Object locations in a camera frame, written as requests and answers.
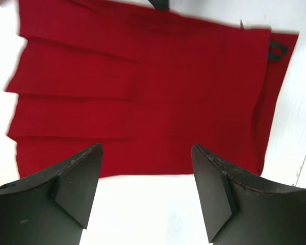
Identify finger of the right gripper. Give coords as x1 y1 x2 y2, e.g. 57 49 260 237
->
148 0 170 12

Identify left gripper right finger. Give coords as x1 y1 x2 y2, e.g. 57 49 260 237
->
191 144 306 245

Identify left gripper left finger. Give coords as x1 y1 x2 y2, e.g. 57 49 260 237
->
0 144 104 245

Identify red pleated skirt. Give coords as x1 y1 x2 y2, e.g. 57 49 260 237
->
6 1 298 178

